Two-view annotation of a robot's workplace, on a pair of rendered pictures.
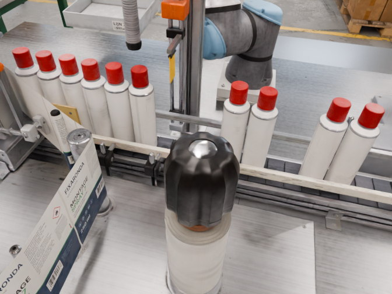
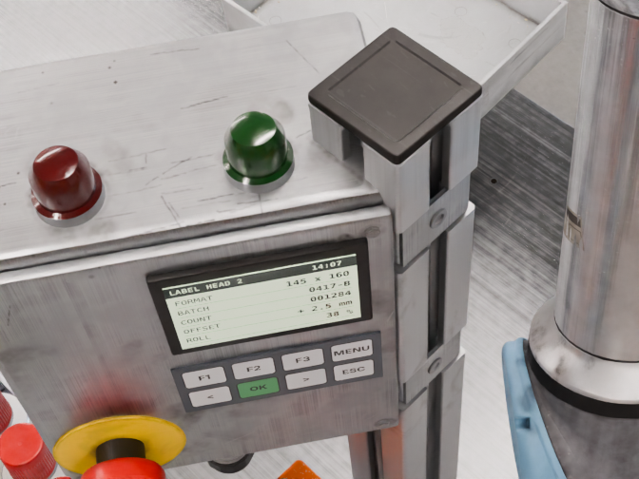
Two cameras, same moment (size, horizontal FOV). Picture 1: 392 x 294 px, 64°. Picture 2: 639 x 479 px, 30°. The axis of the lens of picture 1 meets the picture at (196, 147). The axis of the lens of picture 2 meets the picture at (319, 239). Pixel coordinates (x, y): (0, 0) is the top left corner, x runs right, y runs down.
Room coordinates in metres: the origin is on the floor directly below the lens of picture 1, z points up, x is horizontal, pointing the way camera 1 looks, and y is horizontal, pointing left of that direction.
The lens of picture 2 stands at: (0.44, -0.13, 1.82)
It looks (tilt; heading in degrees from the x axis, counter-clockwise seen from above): 56 degrees down; 39
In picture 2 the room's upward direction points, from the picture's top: 7 degrees counter-clockwise
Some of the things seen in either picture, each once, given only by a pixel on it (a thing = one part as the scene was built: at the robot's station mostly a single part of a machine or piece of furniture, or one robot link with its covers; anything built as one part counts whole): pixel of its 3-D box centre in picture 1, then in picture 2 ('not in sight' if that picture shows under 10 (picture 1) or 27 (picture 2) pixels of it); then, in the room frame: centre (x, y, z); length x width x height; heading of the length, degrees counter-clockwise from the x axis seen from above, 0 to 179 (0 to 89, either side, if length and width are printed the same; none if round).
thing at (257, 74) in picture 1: (251, 63); not in sight; (0.90, -0.16, 0.92); 0.15 x 0.15 x 0.10
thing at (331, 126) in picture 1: (324, 144); not in sight; (0.47, -0.25, 0.98); 0.05 x 0.05 x 0.20
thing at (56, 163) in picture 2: not in sight; (62, 179); (0.59, 0.11, 1.49); 0.03 x 0.03 x 0.02
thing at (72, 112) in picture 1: (59, 121); not in sight; (0.55, 0.31, 0.94); 0.10 x 0.01 x 0.09; 78
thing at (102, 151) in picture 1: (110, 157); not in sight; (0.49, 0.19, 0.89); 0.06 x 0.03 x 0.12; 168
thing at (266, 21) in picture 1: (257, 26); not in sight; (0.90, -0.16, 1.04); 0.13 x 0.12 x 0.14; 124
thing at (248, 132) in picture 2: not in sight; (256, 144); (0.64, 0.06, 1.49); 0.03 x 0.03 x 0.02
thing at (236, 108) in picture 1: (233, 127); not in sight; (0.51, -0.08, 0.98); 0.05 x 0.05 x 0.20
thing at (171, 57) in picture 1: (172, 66); not in sight; (0.55, 0.05, 1.09); 0.03 x 0.01 x 0.06; 168
